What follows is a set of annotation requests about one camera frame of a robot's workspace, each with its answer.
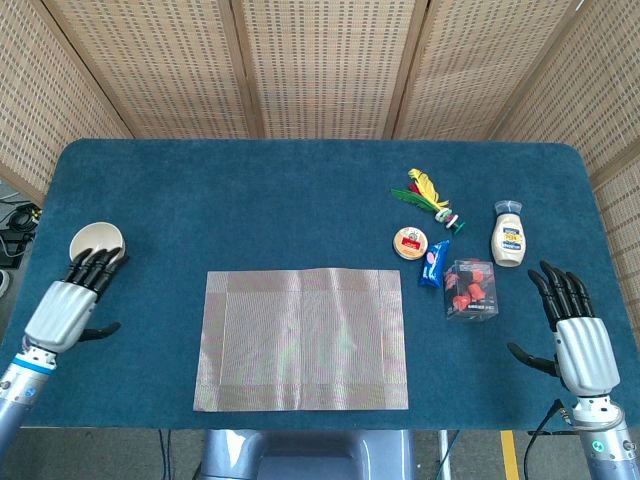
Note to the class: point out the mayonnaise squeeze bottle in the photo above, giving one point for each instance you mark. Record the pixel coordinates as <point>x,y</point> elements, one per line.
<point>509,240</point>

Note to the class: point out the colourful feather shuttlecock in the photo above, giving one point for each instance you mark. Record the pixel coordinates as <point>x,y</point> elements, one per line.
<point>425,190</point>

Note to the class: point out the beige woven placemat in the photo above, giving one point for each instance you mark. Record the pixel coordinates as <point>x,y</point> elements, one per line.
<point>300,340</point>

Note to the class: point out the round yellow tin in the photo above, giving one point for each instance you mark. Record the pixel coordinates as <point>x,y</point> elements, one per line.
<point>410,243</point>

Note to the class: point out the metal table leg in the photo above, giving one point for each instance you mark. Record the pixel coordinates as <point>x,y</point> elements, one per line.
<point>444,455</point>

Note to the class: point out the woven wooden folding screen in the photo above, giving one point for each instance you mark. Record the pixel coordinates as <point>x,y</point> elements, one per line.
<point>325,65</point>

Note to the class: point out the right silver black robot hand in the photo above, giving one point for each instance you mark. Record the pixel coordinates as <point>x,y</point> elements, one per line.
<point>585,355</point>

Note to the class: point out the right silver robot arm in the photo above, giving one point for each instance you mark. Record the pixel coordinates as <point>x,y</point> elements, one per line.
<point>602,445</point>

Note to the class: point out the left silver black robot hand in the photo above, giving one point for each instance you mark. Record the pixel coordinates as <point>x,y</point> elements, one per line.
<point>60,312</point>

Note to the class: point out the white bowl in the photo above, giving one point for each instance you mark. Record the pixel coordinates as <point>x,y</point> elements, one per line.
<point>100,235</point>

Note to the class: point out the blue cookie packet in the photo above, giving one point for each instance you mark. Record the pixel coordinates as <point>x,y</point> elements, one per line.
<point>432,265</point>

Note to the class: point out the grey robot torso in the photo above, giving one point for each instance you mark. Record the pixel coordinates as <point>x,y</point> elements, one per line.
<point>300,455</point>

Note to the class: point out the blue table cloth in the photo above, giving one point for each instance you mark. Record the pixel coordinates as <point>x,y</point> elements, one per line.
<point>275,210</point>

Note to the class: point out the clear box with red toys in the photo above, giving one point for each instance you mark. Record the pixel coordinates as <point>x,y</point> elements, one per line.
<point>470,290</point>

